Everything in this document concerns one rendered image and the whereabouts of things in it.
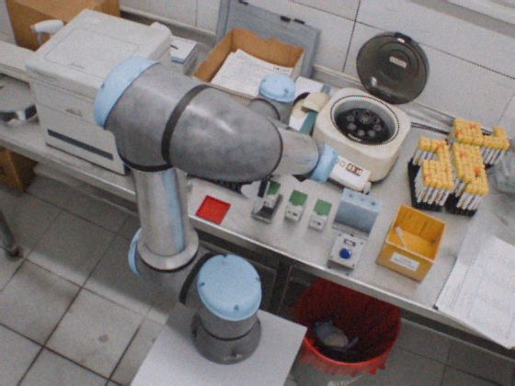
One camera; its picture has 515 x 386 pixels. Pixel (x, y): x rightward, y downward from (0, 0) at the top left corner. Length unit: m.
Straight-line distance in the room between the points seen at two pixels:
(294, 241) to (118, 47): 0.66
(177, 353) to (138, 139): 0.59
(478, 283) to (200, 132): 0.97
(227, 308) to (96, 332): 1.31
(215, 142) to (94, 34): 0.87
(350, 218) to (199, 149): 0.79
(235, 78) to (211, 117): 1.02
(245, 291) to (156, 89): 0.44
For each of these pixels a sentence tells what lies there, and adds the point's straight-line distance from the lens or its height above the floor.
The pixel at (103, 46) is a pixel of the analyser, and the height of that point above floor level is 1.17.
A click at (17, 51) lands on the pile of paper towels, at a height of 0.91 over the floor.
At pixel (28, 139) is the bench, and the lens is 1.68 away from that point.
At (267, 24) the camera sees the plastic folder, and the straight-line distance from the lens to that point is 1.77.
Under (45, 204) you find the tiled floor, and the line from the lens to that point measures 2.64.
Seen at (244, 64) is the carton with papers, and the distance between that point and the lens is 1.76.
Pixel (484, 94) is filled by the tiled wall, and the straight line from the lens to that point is 1.76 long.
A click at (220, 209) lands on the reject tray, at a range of 1.44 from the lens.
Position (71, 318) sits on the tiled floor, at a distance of 2.31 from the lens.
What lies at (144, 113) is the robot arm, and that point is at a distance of 0.72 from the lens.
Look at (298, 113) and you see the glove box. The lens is 1.64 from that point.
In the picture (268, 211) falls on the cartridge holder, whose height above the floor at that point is 0.90.
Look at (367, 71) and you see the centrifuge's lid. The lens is 1.70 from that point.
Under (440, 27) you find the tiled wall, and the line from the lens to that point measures 1.65.
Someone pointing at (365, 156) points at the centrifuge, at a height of 0.98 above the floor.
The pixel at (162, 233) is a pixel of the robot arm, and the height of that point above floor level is 1.24.
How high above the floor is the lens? 2.03
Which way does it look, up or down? 52 degrees down
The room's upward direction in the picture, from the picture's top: 9 degrees clockwise
